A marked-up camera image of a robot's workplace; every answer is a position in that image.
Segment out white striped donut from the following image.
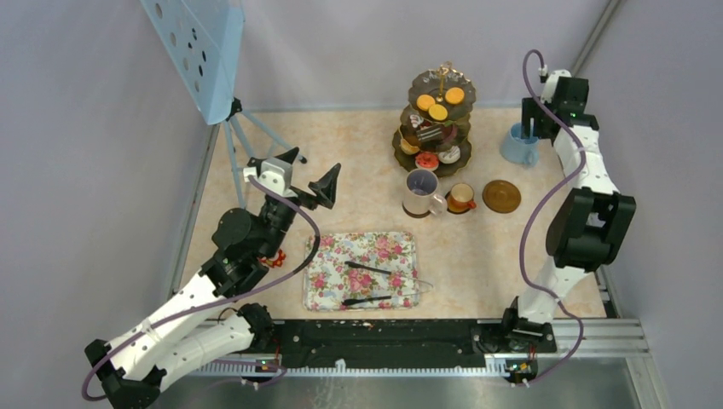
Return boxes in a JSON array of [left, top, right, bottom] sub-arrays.
[[437, 146, 461, 164]]

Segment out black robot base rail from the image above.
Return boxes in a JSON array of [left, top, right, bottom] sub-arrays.
[[270, 319, 558, 369]]

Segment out light blue mug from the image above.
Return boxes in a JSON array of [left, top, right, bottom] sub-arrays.
[[500, 122, 540, 167]]

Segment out orange macaron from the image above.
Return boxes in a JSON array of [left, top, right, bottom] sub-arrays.
[[444, 87, 466, 106], [415, 94, 437, 112], [427, 103, 448, 122]]

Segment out three-tier dark cake stand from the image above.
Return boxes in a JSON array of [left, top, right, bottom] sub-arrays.
[[391, 61, 477, 178]]

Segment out brown wooden coaster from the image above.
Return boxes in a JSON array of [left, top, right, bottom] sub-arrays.
[[482, 180, 522, 214]]

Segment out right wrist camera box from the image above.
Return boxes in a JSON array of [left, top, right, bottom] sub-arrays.
[[538, 65, 572, 103]]

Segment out small orange teacup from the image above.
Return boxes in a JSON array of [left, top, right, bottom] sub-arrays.
[[449, 183, 477, 210]]

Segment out dark brown round coaster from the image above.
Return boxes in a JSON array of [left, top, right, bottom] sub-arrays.
[[402, 203, 432, 219]]

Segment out pink mug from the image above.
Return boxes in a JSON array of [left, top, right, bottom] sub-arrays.
[[402, 169, 447, 215]]

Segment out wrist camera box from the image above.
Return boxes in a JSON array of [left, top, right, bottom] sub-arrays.
[[538, 65, 572, 103], [242, 158, 297, 198]]

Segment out red donut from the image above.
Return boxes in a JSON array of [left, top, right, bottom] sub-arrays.
[[414, 152, 440, 171]]

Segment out orange bun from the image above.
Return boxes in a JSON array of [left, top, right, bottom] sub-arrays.
[[400, 137, 419, 156]]

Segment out floral serving tray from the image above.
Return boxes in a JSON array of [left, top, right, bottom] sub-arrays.
[[303, 231, 419, 312]]

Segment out chocolate cake slice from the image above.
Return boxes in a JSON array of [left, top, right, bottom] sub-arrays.
[[409, 114, 425, 129]]

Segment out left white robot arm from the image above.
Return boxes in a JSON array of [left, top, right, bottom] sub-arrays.
[[84, 148, 342, 408]]

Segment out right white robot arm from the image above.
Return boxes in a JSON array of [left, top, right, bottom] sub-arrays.
[[500, 70, 636, 351]]

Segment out metal tongs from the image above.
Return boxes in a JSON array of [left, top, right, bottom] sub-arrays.
[[339, 261, 434, 309]]

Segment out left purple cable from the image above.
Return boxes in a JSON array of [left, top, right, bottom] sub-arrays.
[[82, 176, 322, 403]]

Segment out pink frosted donut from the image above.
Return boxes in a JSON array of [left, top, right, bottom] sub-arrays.
[[442, 125, 458, 143]]

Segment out red owl toy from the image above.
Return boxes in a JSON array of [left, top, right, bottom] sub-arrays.
[[259, 250, 286, 268]]

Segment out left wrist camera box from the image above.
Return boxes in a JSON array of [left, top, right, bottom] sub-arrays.
[[242, 158, 297, 198]]

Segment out blue perforated board stand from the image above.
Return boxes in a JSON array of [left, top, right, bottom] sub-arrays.
[[140, 0, 291, 208]]

